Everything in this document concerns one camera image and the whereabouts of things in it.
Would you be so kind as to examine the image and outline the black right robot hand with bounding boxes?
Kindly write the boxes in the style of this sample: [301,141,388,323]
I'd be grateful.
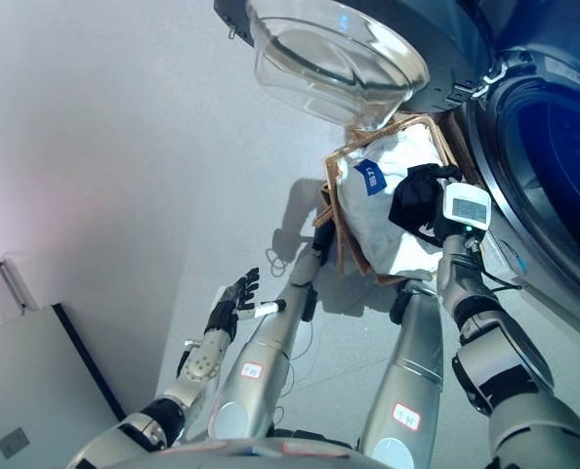
[423,180,493,248]

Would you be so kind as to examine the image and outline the black garment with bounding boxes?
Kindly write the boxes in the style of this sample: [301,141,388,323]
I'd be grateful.
[388,162,465,248]

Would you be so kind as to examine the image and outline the brown wicker laundry basket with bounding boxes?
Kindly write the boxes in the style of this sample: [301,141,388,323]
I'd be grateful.
[312,110,482,287]

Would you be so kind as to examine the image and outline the white garment with blue label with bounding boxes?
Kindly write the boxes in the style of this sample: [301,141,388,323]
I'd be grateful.
[334,128,448,276]

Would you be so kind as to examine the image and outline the round washing machine door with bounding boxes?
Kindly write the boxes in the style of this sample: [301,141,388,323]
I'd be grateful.
[212,0,510,132]

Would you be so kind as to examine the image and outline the gray front-load washing machine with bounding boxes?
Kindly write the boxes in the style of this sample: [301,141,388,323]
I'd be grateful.
[444,0,580,344]

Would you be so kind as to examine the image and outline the silver robot torso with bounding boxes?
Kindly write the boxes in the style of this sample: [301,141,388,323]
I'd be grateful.
[64,429,370,469]

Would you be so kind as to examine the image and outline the silver right robot leg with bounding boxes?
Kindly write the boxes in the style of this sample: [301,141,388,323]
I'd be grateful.
[357,278,444,469]

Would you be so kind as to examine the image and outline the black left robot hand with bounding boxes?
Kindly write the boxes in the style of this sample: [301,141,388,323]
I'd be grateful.
[203,266,288,344]

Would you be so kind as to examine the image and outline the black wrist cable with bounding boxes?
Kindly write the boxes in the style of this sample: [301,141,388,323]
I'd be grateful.
[464,237,524,295]

